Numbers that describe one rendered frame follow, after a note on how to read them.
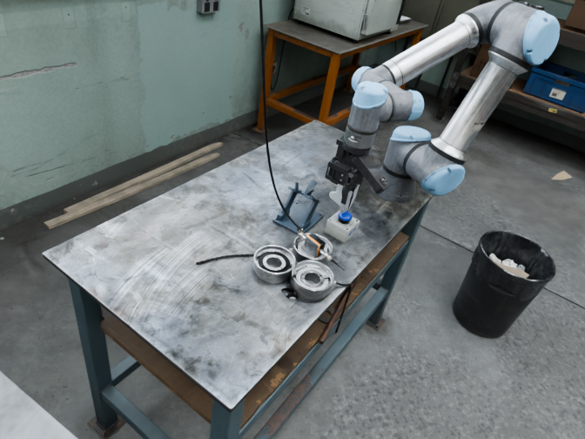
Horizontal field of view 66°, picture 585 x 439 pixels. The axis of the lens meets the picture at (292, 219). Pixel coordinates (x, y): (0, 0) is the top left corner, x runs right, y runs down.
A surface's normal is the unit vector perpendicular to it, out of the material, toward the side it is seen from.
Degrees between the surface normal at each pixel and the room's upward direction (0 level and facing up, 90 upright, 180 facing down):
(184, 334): 0
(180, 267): 0
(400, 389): 0
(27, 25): 90
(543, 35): 83
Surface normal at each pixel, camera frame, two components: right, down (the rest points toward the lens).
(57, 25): 0.80, 0.45
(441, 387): 0.15, -0.79
